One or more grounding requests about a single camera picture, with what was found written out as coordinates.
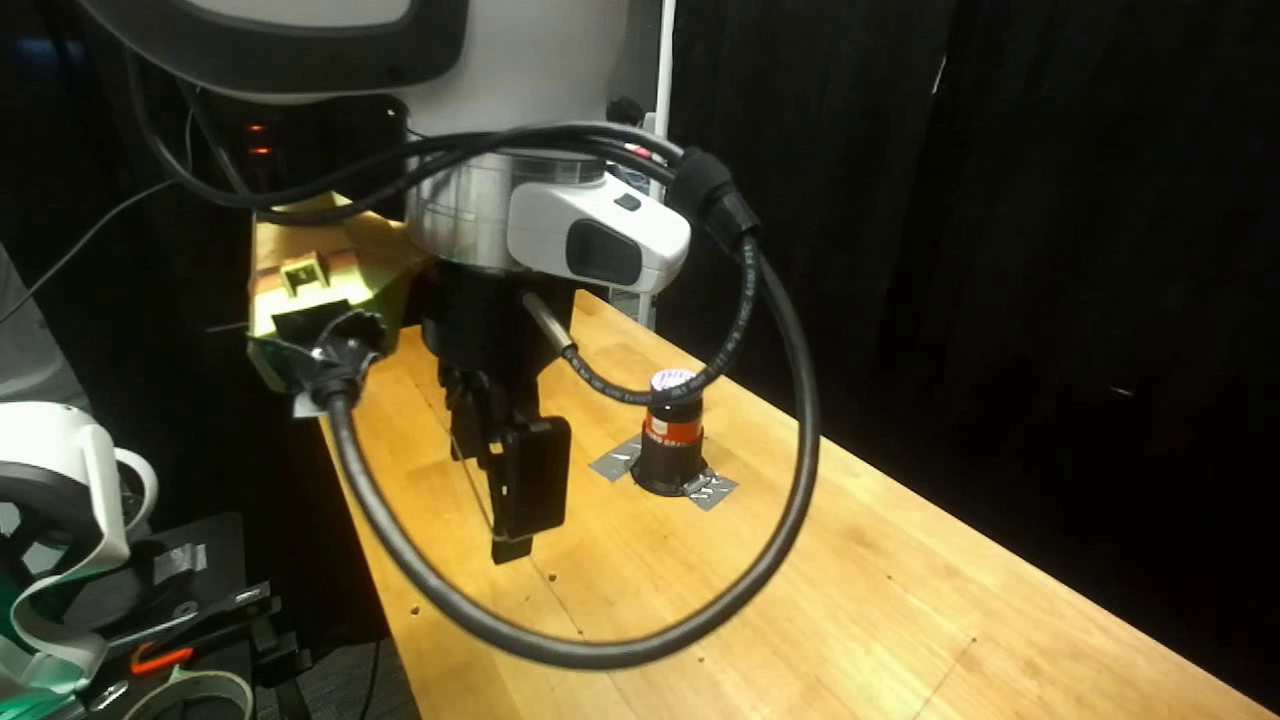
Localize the thick black cable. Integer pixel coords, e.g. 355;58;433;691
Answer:
131;74;824;672

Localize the grey tape piece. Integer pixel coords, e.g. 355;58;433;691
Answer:
683;472;737;513
590;441;639;481

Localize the white VR headset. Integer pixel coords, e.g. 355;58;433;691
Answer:
0;399;159;668

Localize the grey tape piece left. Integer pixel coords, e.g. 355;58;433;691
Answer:
590;441;639;481

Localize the orange handled tool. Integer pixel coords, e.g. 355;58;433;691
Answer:
127;642;194;681

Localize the white vertical pole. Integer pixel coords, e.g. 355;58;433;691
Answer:
649;0;675;139

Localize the dark cup with red band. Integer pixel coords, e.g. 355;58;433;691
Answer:
631;366;706;494

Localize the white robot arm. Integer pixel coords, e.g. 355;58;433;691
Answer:
83;0;690;560

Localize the grey tape piece right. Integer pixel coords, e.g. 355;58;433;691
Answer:
683;472;737;513

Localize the gold wrist camera mount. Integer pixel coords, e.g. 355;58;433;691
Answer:
242;195;423;397

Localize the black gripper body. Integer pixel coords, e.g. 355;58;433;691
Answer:
423;265;573;460

